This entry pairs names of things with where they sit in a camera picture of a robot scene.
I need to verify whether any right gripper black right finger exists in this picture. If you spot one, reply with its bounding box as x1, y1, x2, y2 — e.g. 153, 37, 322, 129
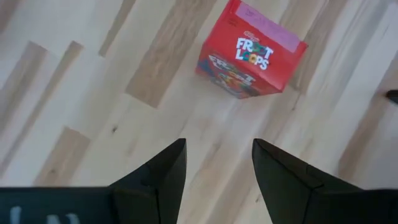
251, 139, 374, 224

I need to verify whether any red Froot Loops cereal box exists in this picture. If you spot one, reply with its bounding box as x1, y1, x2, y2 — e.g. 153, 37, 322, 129
195, 0, 308, 100

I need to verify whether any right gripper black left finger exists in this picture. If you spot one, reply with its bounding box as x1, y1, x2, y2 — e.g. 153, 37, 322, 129
110, 139, 187, 224

